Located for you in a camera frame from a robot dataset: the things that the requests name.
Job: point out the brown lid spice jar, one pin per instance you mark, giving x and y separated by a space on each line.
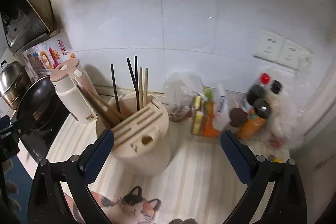
238 117

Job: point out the green banded bamboo chopstick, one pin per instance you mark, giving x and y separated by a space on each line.
145 91

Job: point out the white wall socket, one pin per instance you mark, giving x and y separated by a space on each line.
291 54
269 45

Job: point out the yellow phone case device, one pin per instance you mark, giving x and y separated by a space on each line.
273 158

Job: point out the clear plastic bag right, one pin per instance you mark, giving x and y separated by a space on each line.
287 94

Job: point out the white wall socket middle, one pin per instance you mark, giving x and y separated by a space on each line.
291 54

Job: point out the black frying pan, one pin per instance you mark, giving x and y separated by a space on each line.
37 100

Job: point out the steel pot with lid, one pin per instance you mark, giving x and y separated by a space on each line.
15 82

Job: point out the striped cat table mat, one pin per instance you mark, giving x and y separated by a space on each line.
198 183

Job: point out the clear plastic bag left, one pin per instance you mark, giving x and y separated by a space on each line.
180 90

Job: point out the colourful wall sticker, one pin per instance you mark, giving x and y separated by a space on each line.
41 59

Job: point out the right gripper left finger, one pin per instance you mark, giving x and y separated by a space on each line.
94 156

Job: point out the pink white electric kettle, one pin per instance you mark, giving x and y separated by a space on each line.
65 78

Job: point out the white wall socket left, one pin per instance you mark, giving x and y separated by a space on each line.
269 45

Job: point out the beige utensil holder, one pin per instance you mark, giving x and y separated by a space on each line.
141 140

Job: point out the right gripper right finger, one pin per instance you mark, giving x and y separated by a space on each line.
240 157

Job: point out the black induction cooktop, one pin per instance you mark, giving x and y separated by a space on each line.
39 139

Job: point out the clear plastic bag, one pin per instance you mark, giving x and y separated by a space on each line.
180 90
287 94

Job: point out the dark soy sauce bottle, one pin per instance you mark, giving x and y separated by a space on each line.
258 110

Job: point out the yellow seasoning box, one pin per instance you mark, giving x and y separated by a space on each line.
197 115

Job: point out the left grey slipper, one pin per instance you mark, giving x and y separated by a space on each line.
176 221

